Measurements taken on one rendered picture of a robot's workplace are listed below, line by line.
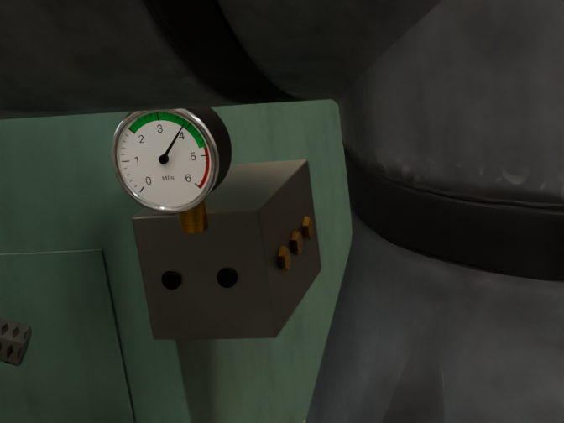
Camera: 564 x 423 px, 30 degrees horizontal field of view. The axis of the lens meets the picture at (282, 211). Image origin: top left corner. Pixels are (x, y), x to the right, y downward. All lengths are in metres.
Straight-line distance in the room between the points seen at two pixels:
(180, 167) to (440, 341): 0.39
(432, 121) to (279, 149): 0.74
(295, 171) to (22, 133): 0.18
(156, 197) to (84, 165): 0.10
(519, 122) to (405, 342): 0.05
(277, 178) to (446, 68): 0.49
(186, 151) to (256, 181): 0.10
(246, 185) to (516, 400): 0.48
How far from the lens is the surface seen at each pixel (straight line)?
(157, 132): 0.58
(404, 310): 0.21
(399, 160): 0.20
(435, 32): 0.18
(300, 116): 1.00
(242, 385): 0.81
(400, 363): 0.21
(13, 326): 0.63
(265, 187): 0.65
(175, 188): 0.58
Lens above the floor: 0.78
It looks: 15 degrees down
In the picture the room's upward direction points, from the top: 8 degrees counter-clockwise
